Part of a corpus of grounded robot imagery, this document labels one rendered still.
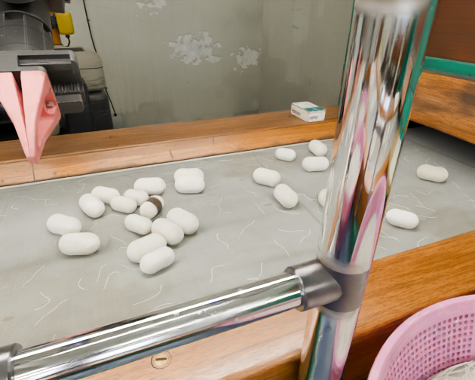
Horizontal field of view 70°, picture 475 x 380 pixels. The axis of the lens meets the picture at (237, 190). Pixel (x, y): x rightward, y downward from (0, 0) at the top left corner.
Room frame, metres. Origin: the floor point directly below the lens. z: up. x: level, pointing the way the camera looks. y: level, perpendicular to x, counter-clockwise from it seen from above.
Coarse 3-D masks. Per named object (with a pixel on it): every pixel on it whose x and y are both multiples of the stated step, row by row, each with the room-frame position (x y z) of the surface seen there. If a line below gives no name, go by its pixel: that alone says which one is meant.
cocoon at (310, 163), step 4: (320, 156) 0.43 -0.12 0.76; (304, 160) 0.43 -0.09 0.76; (308, 160) 0.43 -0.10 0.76; (312, 160) 0.43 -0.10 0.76; (316, 160) 0.43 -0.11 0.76; (320, 160) 0.43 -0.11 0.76; (324, 160) 0.43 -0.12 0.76; (304, 164) 0.43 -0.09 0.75; (308, 164) 0.42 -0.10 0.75; (312, 164) 0.42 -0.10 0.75; (316, 164) 0.42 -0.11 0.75; (320, 164) 0.42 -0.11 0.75; (324, 164) 0.42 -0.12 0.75; (328, 164) 0.43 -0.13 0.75; (304, 168) 0.43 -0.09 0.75; (308, 168) 0.42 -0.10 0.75; (312, 168) 0.42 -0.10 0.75; (316, 168) 0.42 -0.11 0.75; (320, 168) 0.42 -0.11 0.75; (324, 168) 0.42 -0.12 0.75
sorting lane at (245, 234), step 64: (0, 192) 0.36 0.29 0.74; (64, 192) 0.36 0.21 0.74; (256, 192) 0.37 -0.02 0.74; (448, 192) 0.37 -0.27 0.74; (0, 256) 0.24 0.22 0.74; (64, 256) 0.24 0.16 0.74; (192, 256) 0.24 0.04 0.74; (256, 256) 0.25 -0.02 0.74; (384, 256) 0.25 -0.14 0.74; (0, 320) 0.17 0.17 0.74; (64, 320) 0.17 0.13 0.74
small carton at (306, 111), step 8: (296, 104) 0.62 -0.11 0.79; (304, 104) 0.62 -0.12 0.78; (312, 104) 0.62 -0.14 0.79; (296, 112) 0.61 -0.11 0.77; (304, 112) 0.59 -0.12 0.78; (312, 112) 0.58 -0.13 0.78; (320, 112) 0.58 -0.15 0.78; (304, 120) 0.59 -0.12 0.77; (312, 120) 0.58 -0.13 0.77; (320, 120) 0.59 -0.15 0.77
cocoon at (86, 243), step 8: (88, 232) 0.26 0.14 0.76; (64, 240) 0.24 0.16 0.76; (72, 240) 0.24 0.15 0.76; (80, 240) 0.24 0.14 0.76; (88, 240) 0.25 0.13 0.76; (96, 240) 0.25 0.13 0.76; (64, 248) 0.24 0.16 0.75; (72, 248) 0.24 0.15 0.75; (80, 248) 0.24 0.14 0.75; (88, 248) 0.24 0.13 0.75; (96, 248) 0.25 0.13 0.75
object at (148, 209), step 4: (152, 196) 0.32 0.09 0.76; (156, 196) 0.32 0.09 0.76; (160, 200) 0.32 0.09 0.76; (144, 204) 0.31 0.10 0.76; (148, 204) 0.31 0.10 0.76; (152, 204) 0.31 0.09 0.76; (140, 208) 0.31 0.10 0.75; (144, 208) 0.30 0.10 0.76; (148, 208) 0.30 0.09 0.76; (152, 208) 0.31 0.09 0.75; (156, 208) 0.31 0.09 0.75; (140, 212) 0.30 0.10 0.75; (144, 212) 0.30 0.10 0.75; (148, 212) 0.30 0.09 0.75; (152, 212) 0.30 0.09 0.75; (156, 212) 0.31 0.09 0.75; (144, 216) 0.30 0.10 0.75; (148, 216) 0.30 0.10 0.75; (152, 216) 0.30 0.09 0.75
